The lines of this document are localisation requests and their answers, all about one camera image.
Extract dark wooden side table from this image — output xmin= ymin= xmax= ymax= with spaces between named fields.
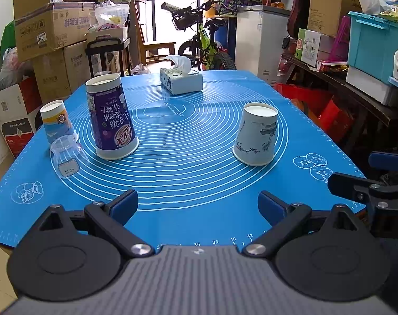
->
xmin=280 ymin=52 xmax=398 ymax=158

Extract white foam box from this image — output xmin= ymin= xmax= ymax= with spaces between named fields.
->
xmin=345 ymin=66 xmax=398 ymax=106

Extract grey plastic bag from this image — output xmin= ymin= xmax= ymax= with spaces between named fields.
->
xmin=0 ymin=47 xmax=33 ymax=90

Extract green bicycle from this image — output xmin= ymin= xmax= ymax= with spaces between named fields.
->
xmin=161 ymin=0 xmax=237 ymax=71

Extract tall brown cardboard box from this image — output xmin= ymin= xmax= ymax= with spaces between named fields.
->
xmin=307 ymin=0 xmax=364 ymax=37

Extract white and red cardboard box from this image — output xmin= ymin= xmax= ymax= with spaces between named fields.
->
xmin=0 ymin=76 xmax=44 ymax=159

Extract black metal rack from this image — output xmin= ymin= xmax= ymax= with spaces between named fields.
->
xmin=85 ymin=38 xmax=131 ymax=78

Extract blue silicone baking mat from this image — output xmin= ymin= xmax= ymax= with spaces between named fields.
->
xmin=0 ymin=70 xmax=367 ymax=249

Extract small blue and white cup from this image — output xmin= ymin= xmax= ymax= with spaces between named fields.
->
xmin=40 ymin=100 xmax=79 ymax=144

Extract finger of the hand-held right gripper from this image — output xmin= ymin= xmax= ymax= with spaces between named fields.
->
xmin=368 ymin=151 xmax=398 ymax=172
xmin=328 ymin=172 xmax=387 ymax=204

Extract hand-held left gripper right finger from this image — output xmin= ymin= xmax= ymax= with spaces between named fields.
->
xmin=243 ymin=190 xmax=371 ymax=258

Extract clear plastic cup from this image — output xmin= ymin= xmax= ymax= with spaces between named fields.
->
xmin=50 ymin=134 xmax=89 ymax=179

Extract blue patterned tissue box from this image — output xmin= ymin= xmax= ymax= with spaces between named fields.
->
xmin=159 ymin=54 xmax=203 ymax=95

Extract white cup with blue floral print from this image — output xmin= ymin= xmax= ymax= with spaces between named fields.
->
xmin=232 ymin=103 xmax=278 ymax=166

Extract wooden chair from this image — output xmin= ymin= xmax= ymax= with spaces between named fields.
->
xmin=133 ymin=0 xmax=177 ymax=67

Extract teal plastic storage bin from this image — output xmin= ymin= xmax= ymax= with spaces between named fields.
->
xmin=347 ymin=11 xmax=398 ymax=83

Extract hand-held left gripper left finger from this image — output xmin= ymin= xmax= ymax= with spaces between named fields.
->
xmin=31 ymin=188 xmax=155 ymax=259

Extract large open cardboard box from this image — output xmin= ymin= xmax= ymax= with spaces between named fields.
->
xmin=13 ymin=0 xmax=98 ymax=62

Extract green and white box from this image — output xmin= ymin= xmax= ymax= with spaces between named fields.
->
xmin=295 ymin=28 xmax=335 ymax=68

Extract clear plastic bag of goods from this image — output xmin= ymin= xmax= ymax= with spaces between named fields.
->
xmin=94 ymin=2 xmax=130 ymax=31

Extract white chest freezer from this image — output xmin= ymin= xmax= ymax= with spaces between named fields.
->
xmin=234 ymin=5 xmax=291 ymax=86

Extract red boxes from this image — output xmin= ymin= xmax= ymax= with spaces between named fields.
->
xmin=274 ymin=83 xmax=354 ymax=142

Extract tall purple paper cup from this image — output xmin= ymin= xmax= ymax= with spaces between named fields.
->
xmin=85 ymin=74 xmax=139 ymax=161

